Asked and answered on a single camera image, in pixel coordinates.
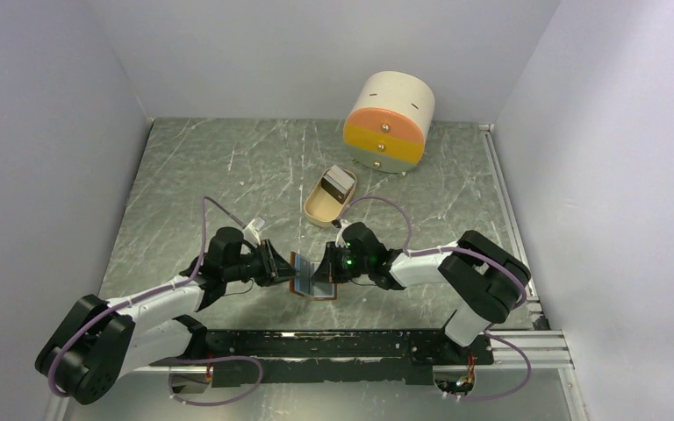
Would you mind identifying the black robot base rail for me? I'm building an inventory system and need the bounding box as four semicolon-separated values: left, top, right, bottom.
192;329;494;387

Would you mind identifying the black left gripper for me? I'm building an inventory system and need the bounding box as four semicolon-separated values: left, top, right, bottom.
224;239;302;287

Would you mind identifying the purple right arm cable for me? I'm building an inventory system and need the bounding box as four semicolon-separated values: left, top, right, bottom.
333;196;533;403

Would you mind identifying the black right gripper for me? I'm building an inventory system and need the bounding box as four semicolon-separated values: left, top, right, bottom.
311;240;372;283

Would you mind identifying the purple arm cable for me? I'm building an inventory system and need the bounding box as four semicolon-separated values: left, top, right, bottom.
333;196;533;403
47;196;257;399

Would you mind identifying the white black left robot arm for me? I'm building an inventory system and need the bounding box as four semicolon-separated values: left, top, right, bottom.
34;227;298;404

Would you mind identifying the aluminium frame rail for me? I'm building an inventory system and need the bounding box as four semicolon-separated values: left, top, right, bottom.
478;124;589;420

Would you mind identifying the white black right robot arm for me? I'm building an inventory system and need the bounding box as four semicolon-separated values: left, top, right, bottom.
291;223;532;363

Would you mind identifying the brown leather card holder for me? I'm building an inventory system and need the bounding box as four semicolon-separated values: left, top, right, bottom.
289;252;337;301

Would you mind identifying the round mini drawer cabinet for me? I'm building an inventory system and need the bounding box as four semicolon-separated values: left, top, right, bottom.
343;71;435;174

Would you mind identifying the stack of credit cards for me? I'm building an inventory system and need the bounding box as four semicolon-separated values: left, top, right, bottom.
320;165;356;203

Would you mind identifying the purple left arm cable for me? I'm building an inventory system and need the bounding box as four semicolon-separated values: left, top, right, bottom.
47;196;257;399

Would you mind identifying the beige oval card tray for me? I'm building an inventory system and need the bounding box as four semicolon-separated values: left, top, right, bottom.
303;168;357;227

